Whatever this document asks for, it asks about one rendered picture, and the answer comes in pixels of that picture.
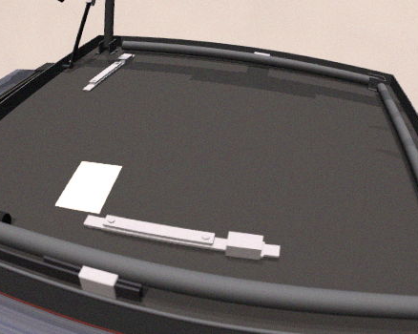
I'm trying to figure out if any white rectangular card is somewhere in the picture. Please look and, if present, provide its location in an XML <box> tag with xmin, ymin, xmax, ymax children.
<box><xmin>55</xmin><ymin>161</ymin><xmax>122</xmax><ymax>214</ymax></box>

